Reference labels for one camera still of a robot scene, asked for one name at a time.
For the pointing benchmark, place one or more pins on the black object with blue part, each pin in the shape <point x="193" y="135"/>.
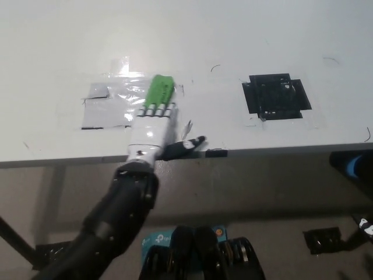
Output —
<point x="355" y="166"/>

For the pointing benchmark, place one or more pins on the black tape square patch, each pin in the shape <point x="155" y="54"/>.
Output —
<point x="277" y="97"/>

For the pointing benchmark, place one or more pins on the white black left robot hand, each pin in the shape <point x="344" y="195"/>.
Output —
<point x="148" y="134"/>

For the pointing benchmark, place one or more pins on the black teal robot torso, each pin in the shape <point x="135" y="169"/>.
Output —
<point x="204" y="256"/>

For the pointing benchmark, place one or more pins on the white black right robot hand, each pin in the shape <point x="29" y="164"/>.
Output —
<point x="366" y="226"/>

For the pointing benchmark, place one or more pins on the thin black tape strip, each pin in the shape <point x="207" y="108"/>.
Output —
<point x="91" y="127"/>

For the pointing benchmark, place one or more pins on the black diagonal table leg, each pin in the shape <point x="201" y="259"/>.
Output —
<point x="16" y="242"/>
<point x="354" y="240"/>

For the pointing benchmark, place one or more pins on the clear tape sheet patch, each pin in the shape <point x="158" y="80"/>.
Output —
<point x="116" y="99"/>

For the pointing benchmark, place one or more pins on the green whiteboard eraser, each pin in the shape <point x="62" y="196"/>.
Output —
<point x="159" y="89"/>

